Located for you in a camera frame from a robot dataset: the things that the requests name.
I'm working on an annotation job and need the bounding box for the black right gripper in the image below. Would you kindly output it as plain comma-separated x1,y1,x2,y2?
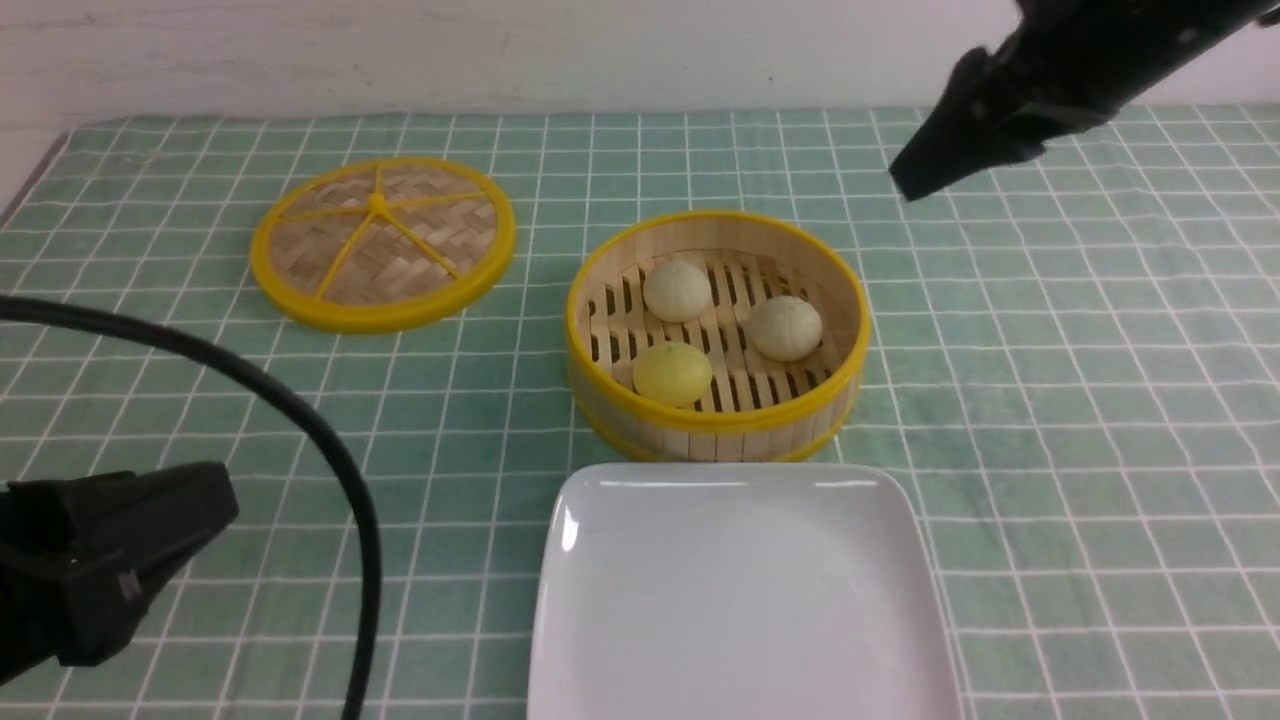
890,1,1277,202

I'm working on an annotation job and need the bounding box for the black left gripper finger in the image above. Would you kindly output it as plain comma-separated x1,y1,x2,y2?
1,461,239,683

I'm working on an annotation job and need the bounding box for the beige bun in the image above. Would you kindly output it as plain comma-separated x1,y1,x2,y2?
745,295,824,363
643,261,713,323

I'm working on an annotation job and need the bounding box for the beige bun back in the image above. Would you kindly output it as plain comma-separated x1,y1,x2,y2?
643,261,713,323

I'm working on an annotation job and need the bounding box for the yellow steamed bun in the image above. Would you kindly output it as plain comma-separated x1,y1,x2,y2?
632,341,713,407

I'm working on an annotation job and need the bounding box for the white square plate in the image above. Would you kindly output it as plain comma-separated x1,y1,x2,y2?
526,462,964,719

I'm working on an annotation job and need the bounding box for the green checkered tablecloth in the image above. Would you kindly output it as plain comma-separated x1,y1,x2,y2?
1,105,1279,719

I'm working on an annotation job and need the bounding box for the yellow bamboo steamer basket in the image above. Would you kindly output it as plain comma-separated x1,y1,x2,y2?
564,210,874,462

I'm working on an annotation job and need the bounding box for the yellow bamboo steamer lid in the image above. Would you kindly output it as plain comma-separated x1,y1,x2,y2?
250,158,516,334

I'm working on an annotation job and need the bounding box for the black left camera cable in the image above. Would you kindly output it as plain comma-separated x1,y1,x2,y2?
0,295,384,720

